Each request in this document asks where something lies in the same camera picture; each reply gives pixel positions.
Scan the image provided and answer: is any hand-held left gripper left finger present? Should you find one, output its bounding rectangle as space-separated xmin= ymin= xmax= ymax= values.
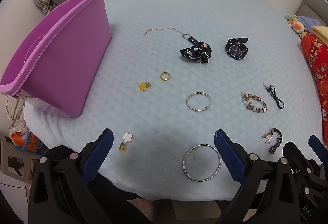
xmin=28 ymin=129 xmax=114 ymax=224

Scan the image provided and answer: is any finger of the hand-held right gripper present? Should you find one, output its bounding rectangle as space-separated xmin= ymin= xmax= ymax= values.
xmin=308 ymin=135 xmax=328 ymax=167
xmin=282 ymin=141 xmax=309 ymax=172

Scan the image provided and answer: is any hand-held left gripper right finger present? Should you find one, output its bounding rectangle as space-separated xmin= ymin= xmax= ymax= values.
xmin=214 ymin=129 xmax=300 ymax=224

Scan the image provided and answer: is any brown cord charm bracelet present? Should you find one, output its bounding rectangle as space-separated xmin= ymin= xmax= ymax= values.
xmin=261 ymin=128 xmax=283 ymax=154

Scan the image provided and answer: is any large silver bangle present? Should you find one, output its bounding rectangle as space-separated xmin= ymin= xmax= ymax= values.
xmin=183 ymin=144 xmax=221 ymax=182

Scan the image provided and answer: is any black cord necklace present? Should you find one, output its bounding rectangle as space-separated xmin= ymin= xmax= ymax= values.
xmin=263 ymin=83 xmax=285 ymax=109

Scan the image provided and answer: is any small silver bangle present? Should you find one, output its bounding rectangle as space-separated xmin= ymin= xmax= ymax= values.
xmin=186 ymin=92 xmax=212 ymax=112

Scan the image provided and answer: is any purple plastic basin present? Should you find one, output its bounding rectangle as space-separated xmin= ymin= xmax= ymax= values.
xmin=0 ymin=0 xmax=112 ymax=118

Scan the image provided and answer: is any black printed lanyard strap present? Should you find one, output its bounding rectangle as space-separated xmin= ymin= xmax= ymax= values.
xmin=179 ymin=33 xmax=213 ymax=64

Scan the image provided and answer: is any white flower earring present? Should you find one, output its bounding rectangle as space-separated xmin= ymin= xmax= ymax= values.
xmin=118 ymin=132 xmax=134 ymax=152

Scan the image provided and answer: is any person's dark clothing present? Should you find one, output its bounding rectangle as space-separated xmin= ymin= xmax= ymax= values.
xmin=87 ymin=176 xmax=241 ymax=224

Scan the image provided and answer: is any light blue fleece blanket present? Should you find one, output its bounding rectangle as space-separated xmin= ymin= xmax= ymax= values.
xmin=23 ymin=0 xmax=324 ymax=201

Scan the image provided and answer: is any orange plastic basket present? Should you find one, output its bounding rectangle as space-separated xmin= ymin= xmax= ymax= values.
xmin=10 ymin=131 xmax=42 ymax=157

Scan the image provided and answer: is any red printed quilt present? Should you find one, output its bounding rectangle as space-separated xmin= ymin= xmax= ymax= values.
xmin=300 ymin=33 xmax=328 ymax=148

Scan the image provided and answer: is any pile of beige clothes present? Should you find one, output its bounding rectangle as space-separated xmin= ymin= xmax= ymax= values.
xmin=5 ymin=96 xmax=29 ymax=137

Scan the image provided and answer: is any black digital wristwatch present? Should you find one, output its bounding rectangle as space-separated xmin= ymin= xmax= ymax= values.
xmin=225 ymin=38 xmax=249 ymax=61

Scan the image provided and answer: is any yellow knitted blanket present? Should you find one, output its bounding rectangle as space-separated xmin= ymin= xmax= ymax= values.
xmin=311 ymin=25 xmax=328 ymax=43

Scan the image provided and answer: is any white and orange plush toy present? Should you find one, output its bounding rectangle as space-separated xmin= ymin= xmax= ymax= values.
xmin=289 ymin=19 xmax=308 ymax=34

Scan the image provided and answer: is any blue soft pillow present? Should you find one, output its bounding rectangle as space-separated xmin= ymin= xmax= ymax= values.
xmin=297 ymin=16 xmax=321 ymax=30

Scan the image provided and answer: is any grey upholstered headboard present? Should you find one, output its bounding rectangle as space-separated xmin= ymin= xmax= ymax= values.
xmin=295 ymin=0 xmax=328 ymax=28

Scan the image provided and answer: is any multicoloured beaded bracelet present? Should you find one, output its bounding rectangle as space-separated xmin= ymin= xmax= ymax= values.
xmin=241 ymin=93 xmax=268 ymax=113

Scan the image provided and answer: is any thin gold chain necklace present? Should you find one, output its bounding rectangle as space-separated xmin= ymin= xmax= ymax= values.
xmin=144 ymin=27 xmax=185 ymax=36

